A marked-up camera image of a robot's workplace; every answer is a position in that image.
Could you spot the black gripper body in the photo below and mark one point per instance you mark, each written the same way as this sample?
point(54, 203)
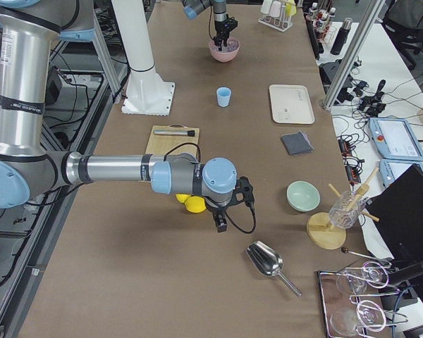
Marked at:
point(222, 27)
point(217, 212)

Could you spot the pile of ice cubes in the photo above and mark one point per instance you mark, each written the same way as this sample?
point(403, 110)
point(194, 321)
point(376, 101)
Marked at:
point(234, 45)

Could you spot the light blue cup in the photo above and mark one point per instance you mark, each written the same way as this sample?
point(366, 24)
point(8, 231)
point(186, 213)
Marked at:
point(223, 96)

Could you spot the wooden cup tree stand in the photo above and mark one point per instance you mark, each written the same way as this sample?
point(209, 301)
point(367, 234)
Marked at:
point(328, 230)

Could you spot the pink bowl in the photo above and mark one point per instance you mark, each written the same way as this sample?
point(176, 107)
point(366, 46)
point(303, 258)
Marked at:
point(224, 57)

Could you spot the yellow lemon outer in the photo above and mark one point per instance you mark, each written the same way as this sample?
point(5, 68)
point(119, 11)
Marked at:
point(195, 204)

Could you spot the yellow lemon near board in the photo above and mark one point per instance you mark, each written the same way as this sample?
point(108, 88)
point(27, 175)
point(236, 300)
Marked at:
point(182, 198)

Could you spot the white bottle rack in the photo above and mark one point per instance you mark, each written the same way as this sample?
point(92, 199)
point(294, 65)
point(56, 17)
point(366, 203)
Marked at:
point(277, 14)

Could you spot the silver metal scoop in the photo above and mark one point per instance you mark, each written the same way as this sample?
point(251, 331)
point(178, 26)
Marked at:
point(269, 263)

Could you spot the mint green bowl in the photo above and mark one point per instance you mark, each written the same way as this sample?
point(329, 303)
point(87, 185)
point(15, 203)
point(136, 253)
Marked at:
point(303, 196)

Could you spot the grey folded cloth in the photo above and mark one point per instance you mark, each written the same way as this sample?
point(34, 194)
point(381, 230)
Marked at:
point(297, 143)

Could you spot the steel muddler black tip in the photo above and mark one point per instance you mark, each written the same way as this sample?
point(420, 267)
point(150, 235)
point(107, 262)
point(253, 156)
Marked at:
point(179, 133)

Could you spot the cream rabbit tray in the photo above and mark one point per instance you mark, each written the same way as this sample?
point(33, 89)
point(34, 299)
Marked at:
point(290, 104)

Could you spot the bamboo cutting board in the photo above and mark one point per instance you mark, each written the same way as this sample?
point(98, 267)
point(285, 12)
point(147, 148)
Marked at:
point(160, 144)

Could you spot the clear textured glass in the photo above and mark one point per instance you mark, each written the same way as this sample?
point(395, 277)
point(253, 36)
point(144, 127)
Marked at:
point(346, 210)

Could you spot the black thermos bottle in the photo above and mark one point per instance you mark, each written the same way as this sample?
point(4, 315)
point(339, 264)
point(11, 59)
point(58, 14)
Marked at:
point(341, 37)

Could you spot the blue teach pendant lower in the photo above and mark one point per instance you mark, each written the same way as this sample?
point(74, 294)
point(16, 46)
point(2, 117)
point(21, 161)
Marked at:
point(390, 170)

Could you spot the blue teach pendant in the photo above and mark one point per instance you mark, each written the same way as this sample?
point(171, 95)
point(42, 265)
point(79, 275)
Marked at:
point(395, 140)
point(390, 170)

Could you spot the mirrored metal tray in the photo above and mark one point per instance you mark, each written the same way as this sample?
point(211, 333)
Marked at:
point(335, 303)

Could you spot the blue teach pendant upper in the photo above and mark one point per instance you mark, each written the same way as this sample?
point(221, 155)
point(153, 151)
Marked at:
point(395, 140)

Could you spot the black monitor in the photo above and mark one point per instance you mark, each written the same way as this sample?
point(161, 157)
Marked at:
point(400, 211)

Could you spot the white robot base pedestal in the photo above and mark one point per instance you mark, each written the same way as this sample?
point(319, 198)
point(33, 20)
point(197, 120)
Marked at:
point(146, 92)

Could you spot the aluminium frame post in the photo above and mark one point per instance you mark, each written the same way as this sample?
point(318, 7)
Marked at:
point(358, 39)

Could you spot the wire glass rack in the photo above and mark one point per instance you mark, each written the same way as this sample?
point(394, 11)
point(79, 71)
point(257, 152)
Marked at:
point(374, 273)

